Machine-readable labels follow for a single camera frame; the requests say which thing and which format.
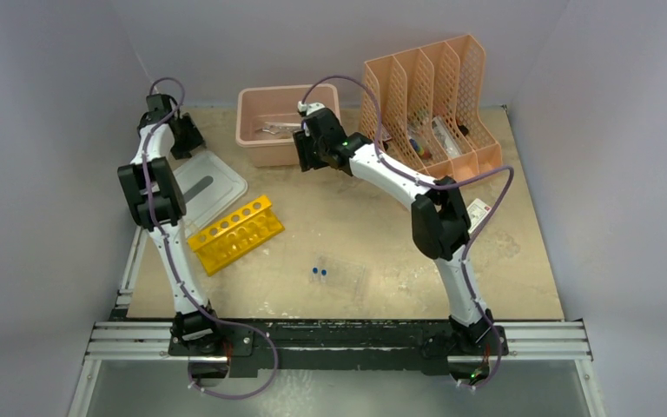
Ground metal crucible tongs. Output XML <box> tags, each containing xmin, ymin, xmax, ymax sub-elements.
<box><xmin>253</xmin><ymin>121</ymin><xmax>302</xmax><ymax>139</ymax></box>

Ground white plastic bin lid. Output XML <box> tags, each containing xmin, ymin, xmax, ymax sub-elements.
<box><xmin>173</xmin><ymin>150</ymin><xmax>248</xmax><ymax>235</ymax></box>

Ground pink plastic bin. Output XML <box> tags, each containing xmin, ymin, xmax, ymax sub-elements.
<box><xmin>235</xmin><ymin>83</ymin><xmax>340</xmax><ymax>168</ymax></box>

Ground yellow test tube rack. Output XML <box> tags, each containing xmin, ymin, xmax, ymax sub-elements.
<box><xmin>188</xmin><ymin>195</ymin><xmax>285</xmax><ymax>276</ymax></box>

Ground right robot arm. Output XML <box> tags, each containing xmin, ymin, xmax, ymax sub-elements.
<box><xmin>294</xmin><ymin>103</ymin><xmax>492</xmax><ymax>354</ymax></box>

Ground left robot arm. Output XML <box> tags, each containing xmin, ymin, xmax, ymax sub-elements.
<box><xmin>117</xmin><ymin>110</ymin><xmax>224</xmax><ymax>355</ymax></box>

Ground colourful item in organizer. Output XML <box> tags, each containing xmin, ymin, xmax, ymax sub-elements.
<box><xmin>411</xmin><ymin>141</ymin><xmax>432</xmax><ymax>160</ymax></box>

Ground peach mesh file organizer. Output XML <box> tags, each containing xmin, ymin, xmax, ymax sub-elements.
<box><xmin>360</xmin><ymin>34</ymin><xmax>503</xmax><ymax>181</ymax></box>

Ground clear packet in organizer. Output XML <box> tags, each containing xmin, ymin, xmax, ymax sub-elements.
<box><xmin>432</xmin><ymin>116</ymin><xmax>462</xmax><ymax>158</ymax></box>

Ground clear plastic well plate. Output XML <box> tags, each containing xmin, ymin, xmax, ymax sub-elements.
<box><xmin>310</xmin><ymin>255</ymin><xmax>366</xmax><ymax>299</ymax></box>

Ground small white red box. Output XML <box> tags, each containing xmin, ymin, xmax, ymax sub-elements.
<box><xmin>467</xmin><ymin>198</ymin><xmax>492</xmax><ymax>235</ymax></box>

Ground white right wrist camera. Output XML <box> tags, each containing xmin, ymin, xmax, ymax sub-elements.
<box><xmin>297</xmin><ymin>101</ymin><xmax>326</xmax><ymax>118</ymax></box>

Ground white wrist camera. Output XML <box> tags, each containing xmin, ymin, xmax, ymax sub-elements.
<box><xmin>297</xmin><ymin>101</ymin><xmax>326</xmax><ymax>118</ymax></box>
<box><xmin>145</xmin><ymin>93</ymin><xmax>176</xmax><ymax>116</ymax></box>

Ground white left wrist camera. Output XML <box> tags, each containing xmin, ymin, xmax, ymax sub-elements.
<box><xmin>145</xmin><ymin>93</ymin><xmax>176</xmax><ymax>116</ymax></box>

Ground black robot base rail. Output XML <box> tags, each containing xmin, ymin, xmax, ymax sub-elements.
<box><xmin>168</xmin><ymin>318</ymin><xmax>509</xmax><ymax>383</ymax></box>

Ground aluminium frame rail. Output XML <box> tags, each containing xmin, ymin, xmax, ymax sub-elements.
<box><xmin>84</xmin><ymin>321</ymin><xmax>171</xmax><ymax>361</ymax></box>

